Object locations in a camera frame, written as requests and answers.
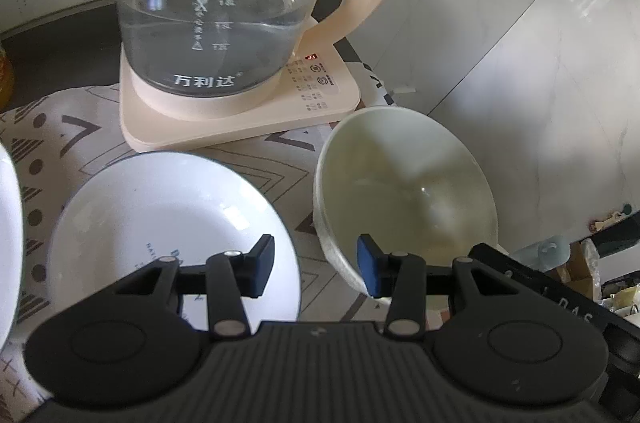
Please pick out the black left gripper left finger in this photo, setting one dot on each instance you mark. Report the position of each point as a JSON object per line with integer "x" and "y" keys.
{"x": 224, "y": 281}

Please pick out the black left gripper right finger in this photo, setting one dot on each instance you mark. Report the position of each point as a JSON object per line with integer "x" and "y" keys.
{"x": 476, "y": 295}

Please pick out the white Bakery plate blue rim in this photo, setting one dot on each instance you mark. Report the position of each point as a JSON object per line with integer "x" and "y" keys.
{"x": 167, "y": 204}

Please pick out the large cream white bowl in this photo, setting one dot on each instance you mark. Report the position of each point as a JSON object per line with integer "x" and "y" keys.
{"x": 407, "y": 181}

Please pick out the cream kettle heating base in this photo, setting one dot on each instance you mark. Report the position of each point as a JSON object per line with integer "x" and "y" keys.
{"x": 316, "y": 87}

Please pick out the white Sweet plate blue rim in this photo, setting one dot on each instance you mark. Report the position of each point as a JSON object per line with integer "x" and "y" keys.
{"x": 11, "y": 244}

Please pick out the patterned white table cloth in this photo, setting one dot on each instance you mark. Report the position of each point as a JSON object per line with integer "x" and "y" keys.
{"x": 60, "y": 140}

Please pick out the orange juice bottle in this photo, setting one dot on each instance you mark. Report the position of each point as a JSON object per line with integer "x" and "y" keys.
{"x": 6, "y": 79}

